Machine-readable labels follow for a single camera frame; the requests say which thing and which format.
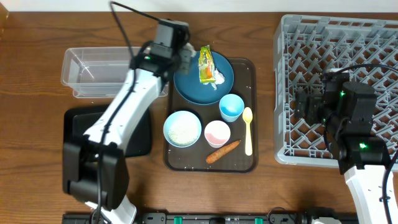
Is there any white tissue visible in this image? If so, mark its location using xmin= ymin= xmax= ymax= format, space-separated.
xmin=211 ymin=69 xmax=225 ymax=90

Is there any grey dishwasher rack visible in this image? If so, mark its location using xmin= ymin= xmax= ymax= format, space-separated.
xmin=274 ymin=15 xmax=397 ymax=168

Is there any dark blue plate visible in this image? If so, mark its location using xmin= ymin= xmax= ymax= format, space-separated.
xmin=174 ymin=51 xmax=234 ymax=105

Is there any green orange snack wrapper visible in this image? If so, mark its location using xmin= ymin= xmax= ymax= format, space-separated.
xmin=198 ymin=45 xmax=216 ymax=83

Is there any black plastic bin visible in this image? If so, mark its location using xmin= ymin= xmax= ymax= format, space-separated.
xmin=63 ymin=105 xmax=152 ymax=157

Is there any pink white cup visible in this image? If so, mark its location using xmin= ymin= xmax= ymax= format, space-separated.
xmin=204 ymin=120 xmax=231 ymax=148

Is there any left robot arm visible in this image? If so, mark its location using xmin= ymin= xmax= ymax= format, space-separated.
xmin=63 ymin=41 xmax=165 ymax=223

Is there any clear plastic bin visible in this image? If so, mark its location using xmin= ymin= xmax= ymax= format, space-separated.
xmin=60 ymin=46 xmax=170 ymax=99

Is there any orange carrot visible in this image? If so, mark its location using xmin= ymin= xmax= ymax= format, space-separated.
xmin=206 ymin=140 xmax=241 ymax=164

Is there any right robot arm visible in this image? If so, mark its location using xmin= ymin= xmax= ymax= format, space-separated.
xmin=294 ymin=68 xmax=397 ymax=223

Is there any pale yellow spoon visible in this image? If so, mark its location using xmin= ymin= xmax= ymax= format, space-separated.
xmin=242 ymin=107 xmax=253 ymax=156

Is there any light blue bowl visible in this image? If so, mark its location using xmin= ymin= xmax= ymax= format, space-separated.
xmin=163 ymin=111 xmax=201 ymax=148

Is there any dark brown serving tray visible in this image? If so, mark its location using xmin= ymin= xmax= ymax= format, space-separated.
xmin=164 ymin=58 xmax=259 ymax=173

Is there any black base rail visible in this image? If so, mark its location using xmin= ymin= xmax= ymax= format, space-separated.
xmin=62 ymin=213 xmax=359 ymax=224

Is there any light blue cup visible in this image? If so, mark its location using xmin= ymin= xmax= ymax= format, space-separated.
xmin=219 ymin=94 xmax=244 ymax=123

